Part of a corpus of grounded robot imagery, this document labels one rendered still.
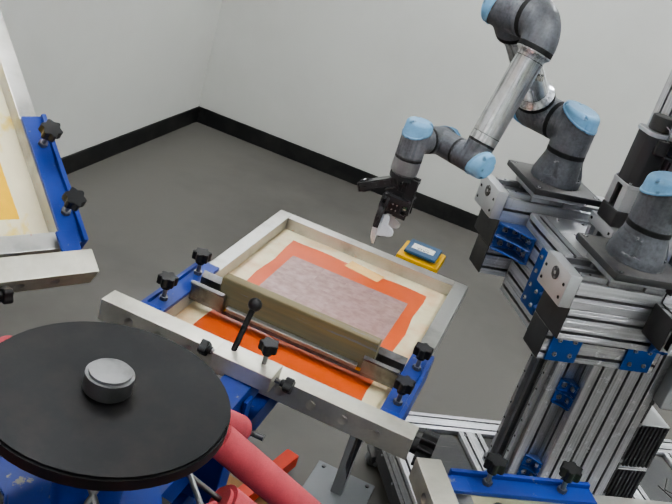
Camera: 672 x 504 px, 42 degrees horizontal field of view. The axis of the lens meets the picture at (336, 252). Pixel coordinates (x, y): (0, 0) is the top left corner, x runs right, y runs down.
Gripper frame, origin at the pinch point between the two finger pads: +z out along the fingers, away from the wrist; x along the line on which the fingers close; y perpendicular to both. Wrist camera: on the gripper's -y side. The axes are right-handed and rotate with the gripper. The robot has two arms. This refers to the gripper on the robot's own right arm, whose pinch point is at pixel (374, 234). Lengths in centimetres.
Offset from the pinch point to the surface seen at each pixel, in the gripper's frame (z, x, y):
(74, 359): -28, -140, -6
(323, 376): 8, -64, 11
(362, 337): -2, -60, 15
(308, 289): 8.2, -30.1, -6.4
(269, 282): 8.2, -34.9, -15.5
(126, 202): 104, 158, -160
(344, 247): 6.5, -1.5, -6.8
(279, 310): 0, -60, -4
